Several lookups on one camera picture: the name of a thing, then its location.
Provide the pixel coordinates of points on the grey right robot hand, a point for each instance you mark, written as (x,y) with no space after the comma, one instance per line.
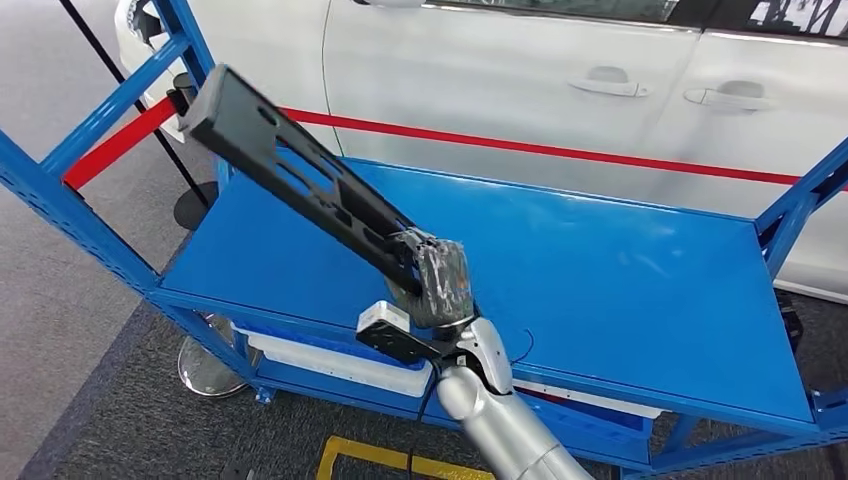
(444,285)

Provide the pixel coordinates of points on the black plastic mounting plate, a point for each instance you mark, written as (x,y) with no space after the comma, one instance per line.
(265,142)

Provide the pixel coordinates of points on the blue metal shelf rack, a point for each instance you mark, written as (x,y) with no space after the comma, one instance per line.
(596,278)

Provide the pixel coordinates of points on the red flat item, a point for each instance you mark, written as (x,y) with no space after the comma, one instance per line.
(543,396)

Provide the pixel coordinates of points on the red barrier belt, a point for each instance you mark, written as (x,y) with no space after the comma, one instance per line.
(119,142)
(530,147)

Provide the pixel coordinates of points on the white car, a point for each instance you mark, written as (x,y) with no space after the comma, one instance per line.
(497,60)

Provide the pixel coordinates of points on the black ribbed object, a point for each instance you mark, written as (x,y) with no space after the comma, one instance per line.
(790,321)

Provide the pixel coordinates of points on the thin black pole stand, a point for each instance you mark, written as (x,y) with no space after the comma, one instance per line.
(99,55)

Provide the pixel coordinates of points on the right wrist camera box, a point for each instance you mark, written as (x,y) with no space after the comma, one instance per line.
(387,328)

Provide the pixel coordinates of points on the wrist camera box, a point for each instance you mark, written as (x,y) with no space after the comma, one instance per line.
(237,473)
(387,328)

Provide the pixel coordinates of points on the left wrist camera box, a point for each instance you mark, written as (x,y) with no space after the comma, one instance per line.
(237,473)

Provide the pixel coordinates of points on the black-headed belt post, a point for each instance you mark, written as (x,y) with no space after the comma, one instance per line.
(180,96)

